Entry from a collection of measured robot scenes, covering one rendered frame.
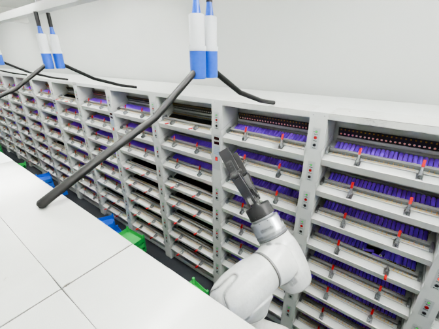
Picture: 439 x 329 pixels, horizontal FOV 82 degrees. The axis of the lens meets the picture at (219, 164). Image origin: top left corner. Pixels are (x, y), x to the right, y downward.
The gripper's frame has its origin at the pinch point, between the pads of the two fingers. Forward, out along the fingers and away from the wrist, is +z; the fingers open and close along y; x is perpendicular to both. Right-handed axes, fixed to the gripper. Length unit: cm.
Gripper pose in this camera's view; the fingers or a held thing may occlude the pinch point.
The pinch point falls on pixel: (230, 155)
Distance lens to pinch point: 75.4
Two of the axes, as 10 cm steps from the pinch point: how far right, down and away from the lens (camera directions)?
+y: -2.5, -0.4, -9.7
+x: -8.6, 4.8, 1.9
